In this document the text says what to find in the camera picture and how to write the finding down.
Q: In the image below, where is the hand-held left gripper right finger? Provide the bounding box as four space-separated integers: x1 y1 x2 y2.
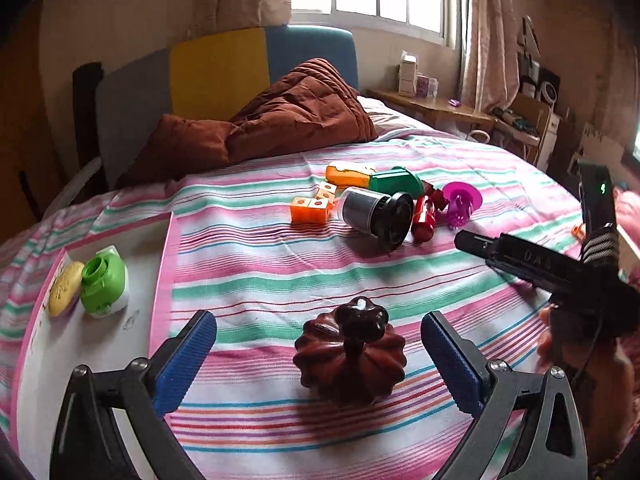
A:
421 311 588 480

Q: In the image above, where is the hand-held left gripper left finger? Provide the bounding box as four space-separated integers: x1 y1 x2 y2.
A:
50 310 218 480

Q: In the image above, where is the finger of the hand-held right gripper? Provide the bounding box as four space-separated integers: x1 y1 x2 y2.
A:
454 229 503 261

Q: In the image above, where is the purple plastic toy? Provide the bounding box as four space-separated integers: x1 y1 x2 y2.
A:
442 181 484 229

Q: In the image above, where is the red metallic cylinder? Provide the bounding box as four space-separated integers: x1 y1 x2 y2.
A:
410 194 437 244

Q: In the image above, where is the dark red puzzle piece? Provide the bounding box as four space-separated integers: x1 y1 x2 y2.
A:
424 186 451 212

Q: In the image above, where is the white tray with pink rim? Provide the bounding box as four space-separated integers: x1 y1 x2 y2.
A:
10 211 182 466

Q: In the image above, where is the brown pumpkin ornament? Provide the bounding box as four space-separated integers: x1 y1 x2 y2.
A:
292 296 407 408

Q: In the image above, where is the clear disc spindle case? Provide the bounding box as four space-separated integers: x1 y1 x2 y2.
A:
336 186 415 251

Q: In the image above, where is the orange linked cubes block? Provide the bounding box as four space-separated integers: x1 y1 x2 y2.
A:
290 182 338 225

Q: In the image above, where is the person's right hand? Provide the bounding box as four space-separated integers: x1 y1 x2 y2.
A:
537 305 640 466

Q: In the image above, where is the orange and green plastic toy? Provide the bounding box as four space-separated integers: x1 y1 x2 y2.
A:
325 162 426 199

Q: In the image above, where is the cardboard box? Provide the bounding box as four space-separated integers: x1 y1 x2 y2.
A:
499 92 562 163

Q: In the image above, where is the yellow cookie toy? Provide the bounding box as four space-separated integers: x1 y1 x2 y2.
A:
48 260 85 318

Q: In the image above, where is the wooden side shelf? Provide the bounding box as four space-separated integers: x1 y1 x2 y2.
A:
366 88 497 134

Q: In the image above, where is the white pillow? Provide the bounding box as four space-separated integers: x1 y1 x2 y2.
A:
356 95 427 142

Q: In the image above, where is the black speaker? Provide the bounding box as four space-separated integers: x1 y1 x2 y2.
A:
517 67 562 104

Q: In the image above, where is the white carton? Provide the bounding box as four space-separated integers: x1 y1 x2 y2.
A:
398 52 419 97

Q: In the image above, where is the brown quilt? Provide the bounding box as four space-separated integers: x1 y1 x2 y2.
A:
226 58 379 164

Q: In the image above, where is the brown pillow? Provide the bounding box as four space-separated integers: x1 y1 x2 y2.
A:
114 113 237 189

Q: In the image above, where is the wooden wardrobe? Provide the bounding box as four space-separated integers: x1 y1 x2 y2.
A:
0 7 53 243

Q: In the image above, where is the grey yellow blue headboard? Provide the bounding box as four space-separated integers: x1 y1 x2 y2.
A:
95 24 360 187

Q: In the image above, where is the white bed rail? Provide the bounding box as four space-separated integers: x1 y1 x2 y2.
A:
42 157 104 221

